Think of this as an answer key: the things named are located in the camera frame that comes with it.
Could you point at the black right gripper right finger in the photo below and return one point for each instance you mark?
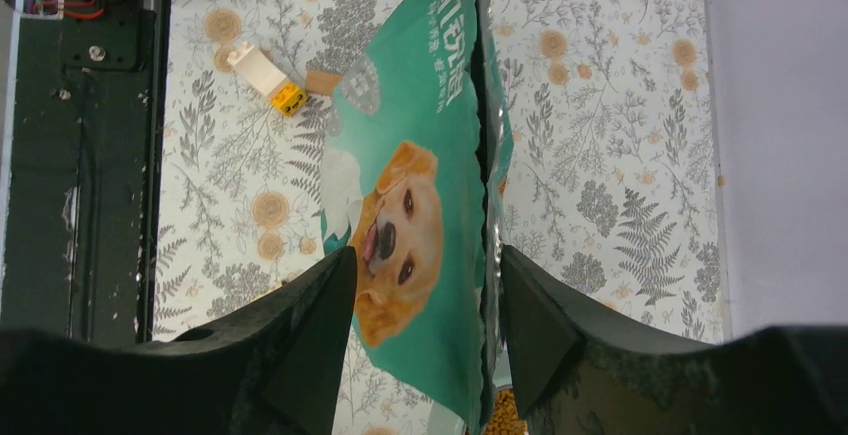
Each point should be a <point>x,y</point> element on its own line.
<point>580,367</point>

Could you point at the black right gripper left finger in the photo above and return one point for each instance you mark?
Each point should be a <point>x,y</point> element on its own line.
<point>271,367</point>

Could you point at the green dog food bag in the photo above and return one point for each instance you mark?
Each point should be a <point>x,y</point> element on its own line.
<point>401,184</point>

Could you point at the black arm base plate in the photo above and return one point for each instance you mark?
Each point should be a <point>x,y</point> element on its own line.
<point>82,117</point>

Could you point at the white yellow toy block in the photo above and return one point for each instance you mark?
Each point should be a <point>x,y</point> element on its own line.
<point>256,68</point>

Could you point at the brown pet food kibble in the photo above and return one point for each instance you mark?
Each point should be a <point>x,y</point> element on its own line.
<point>505,419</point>

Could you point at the brown wooden cylinder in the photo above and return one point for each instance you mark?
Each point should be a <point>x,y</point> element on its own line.
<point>322,83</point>

